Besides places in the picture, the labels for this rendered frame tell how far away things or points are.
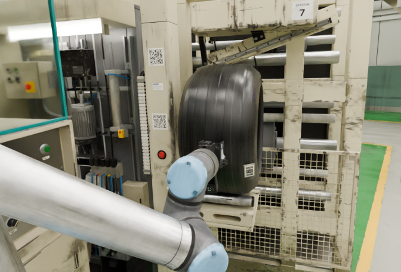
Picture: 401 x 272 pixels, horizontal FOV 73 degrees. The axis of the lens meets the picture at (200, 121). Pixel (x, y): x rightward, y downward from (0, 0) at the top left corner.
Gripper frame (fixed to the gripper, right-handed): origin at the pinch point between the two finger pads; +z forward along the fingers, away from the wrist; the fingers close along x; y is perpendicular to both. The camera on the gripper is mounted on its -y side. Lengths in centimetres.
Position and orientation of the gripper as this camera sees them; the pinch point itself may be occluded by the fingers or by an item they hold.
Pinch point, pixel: (218, 157)
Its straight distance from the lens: 98.1
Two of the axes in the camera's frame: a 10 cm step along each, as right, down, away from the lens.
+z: 2.8, -0.7, 9.6
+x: -9.6, -0.2, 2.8
